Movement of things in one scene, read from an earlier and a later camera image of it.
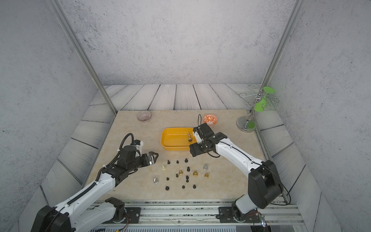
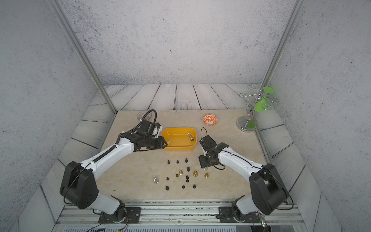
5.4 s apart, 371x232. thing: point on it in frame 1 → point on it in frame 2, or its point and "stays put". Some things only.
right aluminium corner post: x=293 y=18 stays put
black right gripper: x=194 y=147 → x=202 y=162
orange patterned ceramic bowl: x=210 y=119 stays put
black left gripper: x=152 y=160 → x=162 y=144
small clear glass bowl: x=144 y=116 stays put
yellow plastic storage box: x=177 y=138 stays put
